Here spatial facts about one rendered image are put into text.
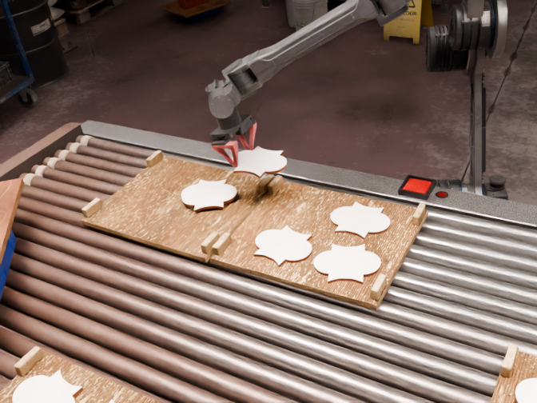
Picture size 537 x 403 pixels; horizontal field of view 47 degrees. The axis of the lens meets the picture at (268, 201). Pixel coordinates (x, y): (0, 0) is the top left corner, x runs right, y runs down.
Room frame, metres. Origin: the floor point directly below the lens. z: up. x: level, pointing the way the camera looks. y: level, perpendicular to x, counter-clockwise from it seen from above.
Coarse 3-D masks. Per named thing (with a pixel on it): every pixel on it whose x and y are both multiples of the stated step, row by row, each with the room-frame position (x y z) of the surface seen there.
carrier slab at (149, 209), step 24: (168, 168) 1.56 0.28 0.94; (192, 168) 1.54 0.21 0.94; (216, 168) 1.52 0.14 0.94; (120, 192) 1.47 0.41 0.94; (144, 192) 1.45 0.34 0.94; (168, 192) 1.43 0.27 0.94; (240, 192) 1.38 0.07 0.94; (96, 216) 1.37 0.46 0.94; (120, 216) 1.35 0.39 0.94; (144, 216) 1.33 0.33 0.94; (168, 216) 1.32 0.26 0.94; (192, 216) 1.30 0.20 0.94; (216, 216) 1.29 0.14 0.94; (240, 216) 1.27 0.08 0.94; (144, 240) 1.23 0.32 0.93; (168, 240) 1.21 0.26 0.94; (192, 240) 1.20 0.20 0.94
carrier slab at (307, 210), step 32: (288, 192) 1.35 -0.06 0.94; (320, 192) 1.33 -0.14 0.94; (256, 224) 1.23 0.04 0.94; (288, 224) 1.21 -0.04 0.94; (320, 224) 1.19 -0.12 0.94; (224, 256) 1.12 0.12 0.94; (384, 256) 1.04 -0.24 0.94; (320, 288) 0.97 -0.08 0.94; (352, 288) 0.96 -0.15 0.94; (384, 288) 0.94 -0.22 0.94
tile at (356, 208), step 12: (336, 216) 1.20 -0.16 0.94; (348, 216) 1.20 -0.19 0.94; (360, 216) 1.19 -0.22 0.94; (372, 216) 1.18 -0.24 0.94; (384, 216) 1.18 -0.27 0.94; (336, 228) 1.16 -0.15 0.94; (348, 228) 1.15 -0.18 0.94; (360, 228) 1.14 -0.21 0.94; (372, 228) 1.14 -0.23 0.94; (384, 228) 1.13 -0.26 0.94
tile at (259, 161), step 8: (240, 152) 1.38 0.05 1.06; (248, 152) 1.38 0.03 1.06; (256, 152) 1.37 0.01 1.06; (264, 152) 1.37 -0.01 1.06; (272, 152) 1.36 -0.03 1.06; (280, 152) 1.36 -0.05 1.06; (240, 160) 1.34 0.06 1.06; (248, 160) 1.34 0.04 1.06; (256, 160) 1.33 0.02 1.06; (264, 160) 1.33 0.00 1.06; (272, 160) 1.32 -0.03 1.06; (280, 160) 1.32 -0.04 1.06; (240, 168) 1.30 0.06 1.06; (248, 168) 1.30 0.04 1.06; (256, 168) 1.30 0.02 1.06; (264, 168) 1.29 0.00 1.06; (272, 168) 1.29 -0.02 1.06; (280, 168) 1.28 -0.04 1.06
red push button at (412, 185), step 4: (408, 180) 1.34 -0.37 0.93; (412, 180) 1.33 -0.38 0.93; (416, 180) 1.33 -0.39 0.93; (420, 180) 1.33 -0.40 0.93; (408, 184) 1.32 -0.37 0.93; (412, 184) 1.32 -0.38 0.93; (416, 184) 1.31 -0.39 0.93; (420, 184) 1.31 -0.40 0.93; (424, 184) 1.31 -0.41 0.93; (428, 184) 1.31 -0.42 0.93; (404, 188) 1.30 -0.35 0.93; (408, 188) 1.30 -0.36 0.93; (412, 188) 1.30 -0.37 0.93; (416, 188) 1.30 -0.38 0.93; (420, 188) 1.29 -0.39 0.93; (424, 188) 1.29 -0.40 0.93; (428, 188) 1.29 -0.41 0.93; (420, 192) 1.28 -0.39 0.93; (424, 192) 1.27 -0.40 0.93
